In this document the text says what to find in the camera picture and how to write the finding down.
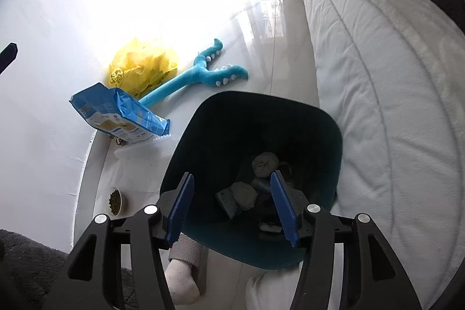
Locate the pet food bowl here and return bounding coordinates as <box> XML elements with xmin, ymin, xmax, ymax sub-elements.
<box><xmin>108</xmin><ymin>187</ymin><xmax>128</xmax><ymax>216</ymax></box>

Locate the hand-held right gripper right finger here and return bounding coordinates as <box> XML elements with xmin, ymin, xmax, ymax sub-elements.
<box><xmin>270</xmin><ymin>170</ymin><xmax>422</xmax><ymax>310</ymax></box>

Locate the dark teal bin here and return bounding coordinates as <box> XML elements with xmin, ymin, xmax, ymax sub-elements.
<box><xmin>159</xmin><ymin>91</ymin><xmax>344</xmax><ymax>270</ymax></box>

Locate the blue plush toy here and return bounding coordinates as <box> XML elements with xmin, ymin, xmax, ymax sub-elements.
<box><xmin>140</xmin><ymin>38</ymin><xmax>249</xmax><ymax>107</ymax></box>

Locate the dark fuzzy cloth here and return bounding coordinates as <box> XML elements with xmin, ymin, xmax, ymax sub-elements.
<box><xmin>0</xmin><ymin>228</ymin><xmax>133</xmax><ymax>310</ymax></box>

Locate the person's foot white sock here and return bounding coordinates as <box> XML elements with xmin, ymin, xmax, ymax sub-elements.
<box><xmin>164</xmin><ymin>236</ymin><xmax>208</xmax><ymax>305</ymax></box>

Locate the yellow plastic bag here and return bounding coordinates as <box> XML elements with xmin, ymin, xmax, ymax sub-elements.
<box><xmin>108</xmin><ymin>37</ymin><xmax>180</xmax><ymax>98</ymax></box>

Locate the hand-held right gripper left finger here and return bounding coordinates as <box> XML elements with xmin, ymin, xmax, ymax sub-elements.
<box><xmin>43</xmin><ymin>172</ymin><xmax>195</xmax><ymax>310</ymax></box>

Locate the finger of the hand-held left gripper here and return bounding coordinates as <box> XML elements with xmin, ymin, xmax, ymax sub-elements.
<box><xmin>0</xmin><ymin>42</ymin><xmax>18</xmax><ymax>74</ymax></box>

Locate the blue pet food bag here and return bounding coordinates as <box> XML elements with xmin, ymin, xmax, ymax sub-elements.
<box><xmin>70</xmin><ymin>83</ymin><xmax>171</xmax><ymax>145</ymax></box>

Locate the bed with white cover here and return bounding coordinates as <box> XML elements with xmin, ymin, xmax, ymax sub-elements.
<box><xmin>276</xmin><ymin>0</ymin><xmax>465</xmax><ymax>310</ymax></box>

